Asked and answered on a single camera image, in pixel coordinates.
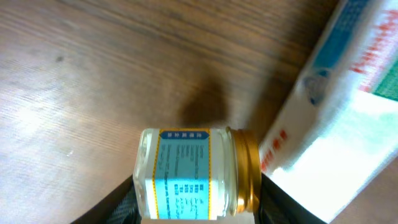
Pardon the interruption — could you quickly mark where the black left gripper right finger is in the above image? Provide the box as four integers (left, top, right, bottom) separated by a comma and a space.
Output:
254, 174, 326, 224

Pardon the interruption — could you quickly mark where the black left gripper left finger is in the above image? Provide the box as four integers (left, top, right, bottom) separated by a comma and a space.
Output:
72, 175, 139, 224

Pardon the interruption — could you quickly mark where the small jar gold lid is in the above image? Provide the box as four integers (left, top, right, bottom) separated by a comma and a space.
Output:
132, 128, 262, 220

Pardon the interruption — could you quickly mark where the white green Panadol box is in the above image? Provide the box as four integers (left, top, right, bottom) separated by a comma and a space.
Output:
259, 0, 397, 223

